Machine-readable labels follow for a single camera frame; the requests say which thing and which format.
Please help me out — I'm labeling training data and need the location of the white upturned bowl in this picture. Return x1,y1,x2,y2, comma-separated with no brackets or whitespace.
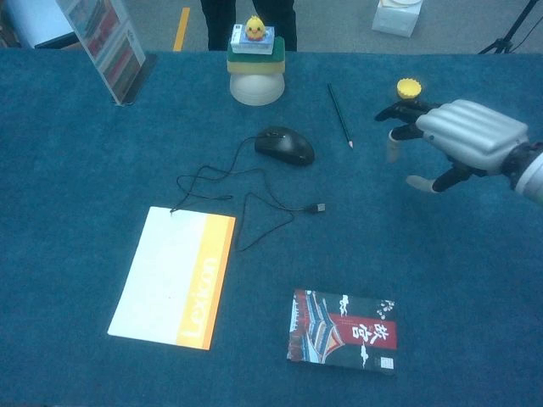
229,71,286,106

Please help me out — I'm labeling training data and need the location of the white cardboard box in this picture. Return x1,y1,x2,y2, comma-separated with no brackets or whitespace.
372,0,423,38

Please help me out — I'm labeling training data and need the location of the black computer mouse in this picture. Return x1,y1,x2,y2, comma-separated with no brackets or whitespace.
254,125,316,167

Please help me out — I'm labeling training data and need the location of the small white blue box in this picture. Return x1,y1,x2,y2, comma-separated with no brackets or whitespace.
230,24,276,55

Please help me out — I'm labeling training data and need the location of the yellow bottle cap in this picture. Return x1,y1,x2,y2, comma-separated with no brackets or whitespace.
396,78,423,101

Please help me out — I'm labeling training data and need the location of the green yellow sponge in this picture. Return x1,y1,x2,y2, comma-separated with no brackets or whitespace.
227,36,286,77

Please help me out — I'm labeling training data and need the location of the dark red illustrated book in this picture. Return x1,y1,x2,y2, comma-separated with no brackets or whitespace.
286,289,400,376

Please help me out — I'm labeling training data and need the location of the person in black trousers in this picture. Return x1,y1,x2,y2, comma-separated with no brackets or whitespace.
199,0,298,52

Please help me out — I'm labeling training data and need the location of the black tripod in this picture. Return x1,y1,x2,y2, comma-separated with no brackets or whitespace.
478,0,543,55

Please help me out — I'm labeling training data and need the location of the blue felt table cover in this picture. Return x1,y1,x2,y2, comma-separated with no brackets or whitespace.
0,47,543,407

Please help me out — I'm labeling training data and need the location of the black mouse cable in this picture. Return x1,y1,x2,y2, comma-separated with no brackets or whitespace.
176,134,327,253

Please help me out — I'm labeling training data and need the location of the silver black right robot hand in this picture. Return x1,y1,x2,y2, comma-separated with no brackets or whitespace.
373,98,531,194

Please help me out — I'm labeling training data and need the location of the yellow floor tape strip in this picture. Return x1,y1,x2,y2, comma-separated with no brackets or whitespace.
172,7,192,53

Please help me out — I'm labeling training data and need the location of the yellow duck toy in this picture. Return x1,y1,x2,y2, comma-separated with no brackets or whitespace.
245,15,266,42

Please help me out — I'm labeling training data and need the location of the green pencil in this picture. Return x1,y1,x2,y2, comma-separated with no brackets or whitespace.
327,82,355,149

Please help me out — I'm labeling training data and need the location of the white orange Lexicon notebook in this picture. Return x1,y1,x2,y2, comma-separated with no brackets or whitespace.
107,206,237,352

